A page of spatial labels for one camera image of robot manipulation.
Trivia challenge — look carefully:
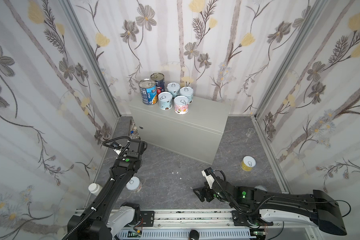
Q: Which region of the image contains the red label can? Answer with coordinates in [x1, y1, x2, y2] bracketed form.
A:
[174, 96, 189, 115]

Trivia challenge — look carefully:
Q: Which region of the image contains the teal label can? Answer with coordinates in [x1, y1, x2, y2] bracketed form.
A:
[158, 92, 173, 111]

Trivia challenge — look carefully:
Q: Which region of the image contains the green label can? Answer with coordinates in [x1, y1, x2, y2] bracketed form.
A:
[167, 83, 181, 99]

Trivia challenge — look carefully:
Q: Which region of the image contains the blue label tall can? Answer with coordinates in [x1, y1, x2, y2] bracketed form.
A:
[139, 79, 158, 105]

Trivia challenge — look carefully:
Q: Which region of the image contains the dark chopped tomatoes can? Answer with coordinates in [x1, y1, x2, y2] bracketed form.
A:
[150, 73, 165, 95]

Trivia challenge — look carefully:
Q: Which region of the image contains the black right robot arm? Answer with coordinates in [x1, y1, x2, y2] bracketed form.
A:
[193, 179, 347, 236]

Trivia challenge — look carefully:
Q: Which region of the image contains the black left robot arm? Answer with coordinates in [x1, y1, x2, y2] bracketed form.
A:
[63, 137, 148, 240]

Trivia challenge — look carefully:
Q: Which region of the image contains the yellow label can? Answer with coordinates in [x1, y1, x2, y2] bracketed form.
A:
[241, 156, 257, 172]

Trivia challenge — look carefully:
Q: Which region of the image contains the lime label can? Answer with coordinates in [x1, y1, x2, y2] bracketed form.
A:
[255, 185, 268, 192]

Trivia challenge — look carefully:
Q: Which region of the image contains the grey metal cabinet box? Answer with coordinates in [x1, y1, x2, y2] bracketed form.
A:
[129, 96, 231, 165]

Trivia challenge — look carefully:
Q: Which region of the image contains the pink label can front-left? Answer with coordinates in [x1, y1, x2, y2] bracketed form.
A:
[126, 177, 142, 193]

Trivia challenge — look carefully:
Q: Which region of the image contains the metal instrument tray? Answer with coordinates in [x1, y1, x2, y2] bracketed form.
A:
[128, 119, 140, 139]

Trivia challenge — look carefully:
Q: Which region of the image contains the white pill bottle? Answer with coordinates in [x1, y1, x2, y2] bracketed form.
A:
[88, 183, 103, 196]

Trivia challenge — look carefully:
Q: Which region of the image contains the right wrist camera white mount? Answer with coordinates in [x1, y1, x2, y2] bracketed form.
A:
[202, 168, 215, 189]

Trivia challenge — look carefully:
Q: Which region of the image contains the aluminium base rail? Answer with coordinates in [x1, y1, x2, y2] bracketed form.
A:
[106, 207, 323, 240]

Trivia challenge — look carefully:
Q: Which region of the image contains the aluminium corner frame right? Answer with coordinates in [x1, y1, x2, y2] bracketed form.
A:
[251, 0, 332, 194]

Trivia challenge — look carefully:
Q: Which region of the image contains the aluminium corner frame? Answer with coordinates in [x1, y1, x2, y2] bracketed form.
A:
[59, 0, 122, 119]
[251, 0, 332, 194]

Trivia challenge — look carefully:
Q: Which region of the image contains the aluminium corner frame left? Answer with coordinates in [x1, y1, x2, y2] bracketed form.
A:
[59, 0, 122, 119]

